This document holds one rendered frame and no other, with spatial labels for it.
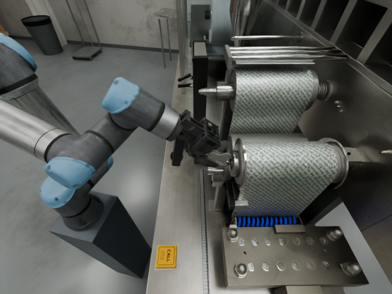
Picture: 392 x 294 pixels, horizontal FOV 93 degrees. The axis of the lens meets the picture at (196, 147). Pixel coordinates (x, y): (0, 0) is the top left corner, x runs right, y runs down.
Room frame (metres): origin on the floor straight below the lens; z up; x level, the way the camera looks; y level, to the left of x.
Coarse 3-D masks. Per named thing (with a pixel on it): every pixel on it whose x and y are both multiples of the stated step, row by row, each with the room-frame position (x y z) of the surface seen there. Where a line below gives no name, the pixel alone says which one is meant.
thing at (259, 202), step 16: (240, 192) 0.27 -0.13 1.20; (256, 192) 0.27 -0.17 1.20; (272, 192) 0.27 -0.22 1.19; (288, 192) 0.27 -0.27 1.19; (304, 192) 0.27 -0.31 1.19; (320, 192) 0.27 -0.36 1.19; (256, 208) 0.27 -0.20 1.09; (272, 208) 0.27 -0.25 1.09; (288, 208) 0.27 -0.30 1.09; (304, 208) 0.27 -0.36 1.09
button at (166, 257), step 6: (162, 246) 0.20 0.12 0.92; (168, 246) 0.20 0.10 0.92; (174, 246) 0.20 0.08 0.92; (162, 252) 0.18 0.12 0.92; (168, 252) 0.18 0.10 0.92; (174, 252) 0.18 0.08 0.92; (156, 258) 0.16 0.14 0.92; (162, 258) 0.16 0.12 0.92; (168, 258) 0.16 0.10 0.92; (174, 258) 0.16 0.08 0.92; (156, 264) 0.14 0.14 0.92; (162, 264) 0.14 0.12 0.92; (168, 264) 0.14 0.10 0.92; (174, 264) 0.14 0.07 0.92
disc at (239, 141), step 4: (236, 140) 0.39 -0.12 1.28; (240, 140) 0.36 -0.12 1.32; (240, 144) 0.35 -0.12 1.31; (244, 148) 0.32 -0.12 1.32; (244, 152) 0.31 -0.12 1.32; (244, 156) 0.30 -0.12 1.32; (244, 160) 0.29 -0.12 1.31; (244, 164) 0.28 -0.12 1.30; (244, 168) 0.28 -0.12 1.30; (244, 172) 0.27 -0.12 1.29; (244, 176) 0.26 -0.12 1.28; (244, 180) 0.26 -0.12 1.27; (236, 184) 0.30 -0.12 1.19; (240, 184) 0.27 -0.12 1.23; (244, 184) 0.25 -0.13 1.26; (240, 188) 0.26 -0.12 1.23
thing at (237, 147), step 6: (330, 144) 0.36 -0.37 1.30; (234, 150) 0.37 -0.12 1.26; (240, 150) 0.33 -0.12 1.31; (336, 150) 0.33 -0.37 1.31; (240, 156) 0.31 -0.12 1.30; (240, 162) 0.30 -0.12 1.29; (240, 168) 0.29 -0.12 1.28; (240, 174) 0.28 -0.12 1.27; (336, 174) 0.28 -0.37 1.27; (240, 180) 0.27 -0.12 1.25
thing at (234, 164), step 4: (232, 152) 0.34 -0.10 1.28; (236, 152) 0.34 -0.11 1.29; (232, 156) 0.33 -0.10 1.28; (236, 156) 0.33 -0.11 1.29; (232, 160) 0.32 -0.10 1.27; (236, 160) 0.31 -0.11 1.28; (232, 164) 0.32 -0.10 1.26; (236, 164) 0.30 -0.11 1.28; (232, 168) 0.31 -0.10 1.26; (236, 168) 0.30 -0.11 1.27; (232, 172) 0.30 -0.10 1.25; (236, 172) 0.29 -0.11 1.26; (232, 176) 0.29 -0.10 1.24; (236, 176) 0.29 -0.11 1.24
